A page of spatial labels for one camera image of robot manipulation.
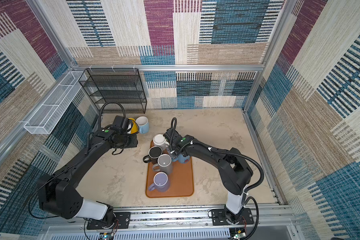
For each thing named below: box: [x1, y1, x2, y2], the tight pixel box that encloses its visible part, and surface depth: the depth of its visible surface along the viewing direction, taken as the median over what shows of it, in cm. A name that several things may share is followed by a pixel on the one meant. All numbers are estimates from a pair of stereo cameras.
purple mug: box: [148, 171, 171, 193], surface depth 80 cm
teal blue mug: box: [171, 153, 191, 164], surface depth 93 cm
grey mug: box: [152, 154, 173, 175], surface depth 84 cm
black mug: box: [143, 146, 163, 165], surface depth 87 cm
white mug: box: [153, 134, 170, 150], surface depth 96 cm
